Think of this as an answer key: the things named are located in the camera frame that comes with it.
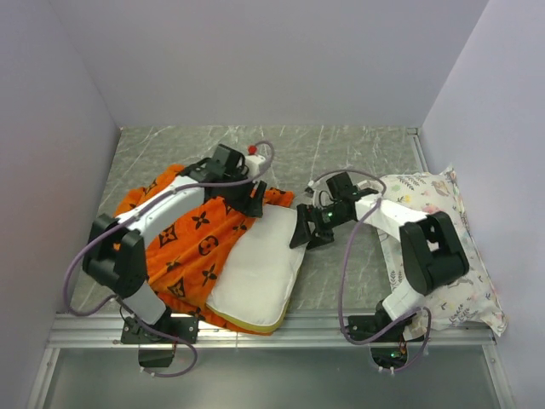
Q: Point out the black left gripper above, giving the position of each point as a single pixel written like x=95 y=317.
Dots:
x=250 y=205

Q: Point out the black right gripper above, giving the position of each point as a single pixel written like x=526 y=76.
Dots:
x=308 y=213

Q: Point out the white pillow yellow edge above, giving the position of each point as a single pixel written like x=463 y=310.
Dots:
x=255 y=285

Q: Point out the orange patterned pillowcase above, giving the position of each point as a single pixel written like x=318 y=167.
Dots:
x=184 y=264

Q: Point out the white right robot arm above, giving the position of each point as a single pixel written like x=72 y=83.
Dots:
x=432 y=253

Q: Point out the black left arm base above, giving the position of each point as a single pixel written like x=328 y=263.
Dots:
x=157 y=344

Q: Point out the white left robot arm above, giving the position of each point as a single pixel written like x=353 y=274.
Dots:
x=115 y=255

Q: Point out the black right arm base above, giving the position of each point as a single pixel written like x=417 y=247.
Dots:
x=392 y=353

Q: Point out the floral deer print pillow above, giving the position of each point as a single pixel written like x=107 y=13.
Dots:
x=472 y=298

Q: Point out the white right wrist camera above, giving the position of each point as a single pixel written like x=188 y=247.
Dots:
x=314 y=192

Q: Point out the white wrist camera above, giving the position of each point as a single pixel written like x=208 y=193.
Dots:
x=314 y=192
x=254 y=163

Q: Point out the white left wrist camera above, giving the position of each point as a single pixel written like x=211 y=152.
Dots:
x=254 y=163

